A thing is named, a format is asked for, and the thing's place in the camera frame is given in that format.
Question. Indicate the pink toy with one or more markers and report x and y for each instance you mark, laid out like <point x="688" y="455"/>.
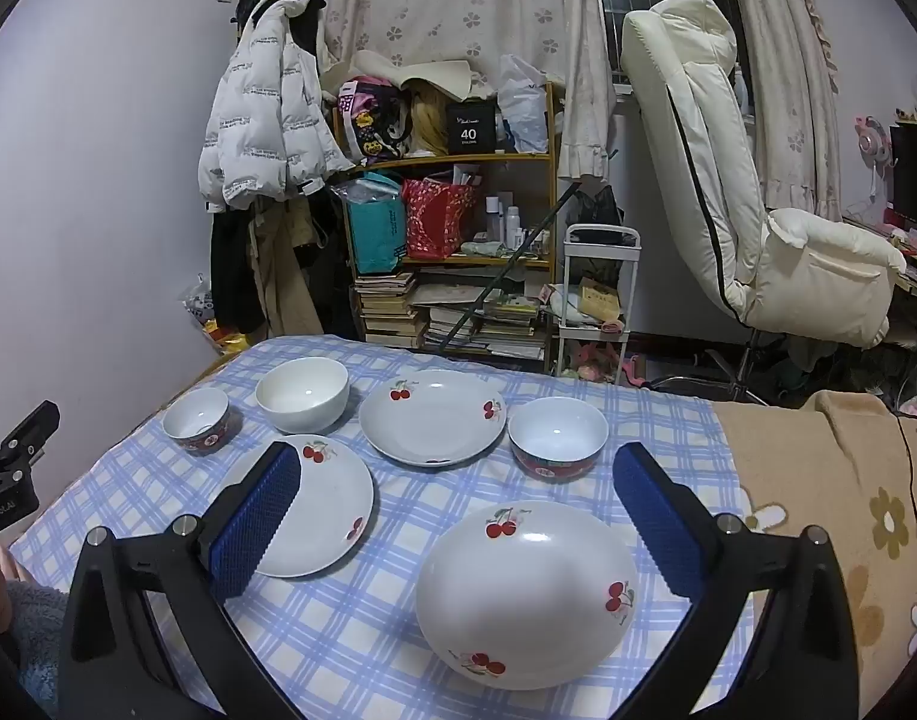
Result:
<point x="597" y="367"/>

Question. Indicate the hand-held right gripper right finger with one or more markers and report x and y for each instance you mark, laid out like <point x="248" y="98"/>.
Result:
<point x="661" y="525"/>

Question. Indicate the pink headphones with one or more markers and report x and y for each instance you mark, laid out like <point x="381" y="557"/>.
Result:
<point x="875" y="139"/>

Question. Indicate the white trolley cart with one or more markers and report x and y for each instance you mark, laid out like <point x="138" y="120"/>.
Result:
<point x="601" y="229"/>

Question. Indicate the white puffer jacket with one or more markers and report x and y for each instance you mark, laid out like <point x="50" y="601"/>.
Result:
<point x="263" y="105"/>

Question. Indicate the white plastic bag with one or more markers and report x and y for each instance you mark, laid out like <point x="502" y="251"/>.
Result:
<point x="522" y="109"/>

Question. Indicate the black pole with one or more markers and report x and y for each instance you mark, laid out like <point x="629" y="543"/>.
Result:
<point x="518" y="255"/>

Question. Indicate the yellow packet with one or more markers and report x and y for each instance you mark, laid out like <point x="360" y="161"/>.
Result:
<point x="601" y="300"/>

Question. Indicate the colourful printed bag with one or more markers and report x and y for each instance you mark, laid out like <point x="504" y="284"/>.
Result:
<point x="368" y="127"/>

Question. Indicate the white bowl with floral pattern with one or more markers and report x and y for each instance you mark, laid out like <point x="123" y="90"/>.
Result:
<point x="196" y="420"/>

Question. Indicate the tan cloth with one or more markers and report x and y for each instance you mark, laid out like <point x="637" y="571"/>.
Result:
<point x="428" y="120"/>

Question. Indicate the teal bag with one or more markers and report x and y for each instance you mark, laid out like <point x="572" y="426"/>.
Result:
<point x="376" y="229"/>

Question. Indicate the large red patterned bowl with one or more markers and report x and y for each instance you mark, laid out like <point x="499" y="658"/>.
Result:
<point x="558" y="435"/>

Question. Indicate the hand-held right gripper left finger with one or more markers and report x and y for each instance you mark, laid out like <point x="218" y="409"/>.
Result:
<point x="252" y="532"/>

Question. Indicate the cream folded cloth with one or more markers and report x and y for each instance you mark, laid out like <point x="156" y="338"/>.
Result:
<point x="436" y="75"/>

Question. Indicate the wooden shelf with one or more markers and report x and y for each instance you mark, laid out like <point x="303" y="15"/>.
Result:
<point x="458" y="159"/>

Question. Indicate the beige hanging coat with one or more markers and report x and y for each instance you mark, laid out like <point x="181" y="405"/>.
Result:
<point x="278" y="277"/>

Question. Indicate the pile of flat magazines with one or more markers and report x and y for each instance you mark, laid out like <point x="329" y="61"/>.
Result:
<point x="496" y="322"/>

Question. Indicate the plain white bowl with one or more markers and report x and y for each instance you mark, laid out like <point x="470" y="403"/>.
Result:
<point x="302" y="394"/>

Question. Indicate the stack of old books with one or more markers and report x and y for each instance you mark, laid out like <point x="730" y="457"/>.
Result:
<point x="387" y="311"/>

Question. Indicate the blue plaid sheet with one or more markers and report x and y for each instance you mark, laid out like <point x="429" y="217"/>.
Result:
<point x="406" y="495"/>

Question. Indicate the black box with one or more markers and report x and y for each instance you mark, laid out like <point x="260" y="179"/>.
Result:
<point x="470" y="127"/>

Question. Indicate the cream ruffled curtain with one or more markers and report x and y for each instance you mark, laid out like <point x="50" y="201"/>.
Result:
<point x="788" y="90"/>

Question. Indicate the white recliner chair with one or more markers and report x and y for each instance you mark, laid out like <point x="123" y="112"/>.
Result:
<point x="698" y="165"/>

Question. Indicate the black hanging garment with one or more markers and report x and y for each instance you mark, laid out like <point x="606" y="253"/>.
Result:
<point x="233" y="270"/>
<point x="331" y="277"/>

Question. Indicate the red patterned bag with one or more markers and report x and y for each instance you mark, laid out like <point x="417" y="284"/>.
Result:
<point x="436" y="221"/>

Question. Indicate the pale green cloth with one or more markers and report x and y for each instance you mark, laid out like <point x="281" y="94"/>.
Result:
<point x="485" y="248"/>

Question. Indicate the brown floral blanket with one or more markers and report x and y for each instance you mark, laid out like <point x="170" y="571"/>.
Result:
<point x="803" y="465"/>

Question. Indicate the plastic bag with yellow packets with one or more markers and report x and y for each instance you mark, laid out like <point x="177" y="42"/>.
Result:
<point x="203" y="307"/>

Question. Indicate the cream floral curtain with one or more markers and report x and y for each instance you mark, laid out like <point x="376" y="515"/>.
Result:
<point x="466" y="7"/>

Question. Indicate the cluttered desk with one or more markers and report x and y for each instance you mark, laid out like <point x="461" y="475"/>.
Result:
<point x="912" y="262"/>

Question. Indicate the deep cherry print plate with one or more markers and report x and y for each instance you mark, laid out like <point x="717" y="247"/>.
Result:
<point x="526" y="592"/>

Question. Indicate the black bag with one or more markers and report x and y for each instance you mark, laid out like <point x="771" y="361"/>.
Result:
<point x="597" y="210"/>

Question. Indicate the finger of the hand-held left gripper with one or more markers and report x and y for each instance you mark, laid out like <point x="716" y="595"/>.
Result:
<point x="31" y="431"/>

